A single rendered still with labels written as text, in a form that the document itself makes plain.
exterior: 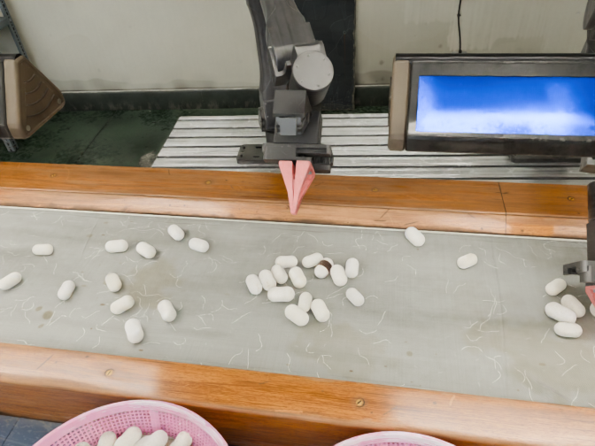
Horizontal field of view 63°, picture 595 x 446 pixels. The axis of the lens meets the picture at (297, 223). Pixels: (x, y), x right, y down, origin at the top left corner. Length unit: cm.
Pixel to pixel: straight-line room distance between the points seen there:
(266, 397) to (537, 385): 32
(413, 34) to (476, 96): 228
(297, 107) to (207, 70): 220
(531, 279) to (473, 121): 39
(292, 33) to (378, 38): 191
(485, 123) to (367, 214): 42
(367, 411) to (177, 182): 55
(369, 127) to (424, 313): 64
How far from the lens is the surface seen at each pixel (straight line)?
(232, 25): 274
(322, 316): 66
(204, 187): 90
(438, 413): 59
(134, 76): 301
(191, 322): 71
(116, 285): 77
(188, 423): 60
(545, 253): 83
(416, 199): 84
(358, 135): 121
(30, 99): 57
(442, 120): 43
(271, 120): 103
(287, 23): 82
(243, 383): 60
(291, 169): 72
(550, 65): 45
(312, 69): 70
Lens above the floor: 127
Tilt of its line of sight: 40 degrees down
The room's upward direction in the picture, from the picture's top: 5 degrees counter-clockwise
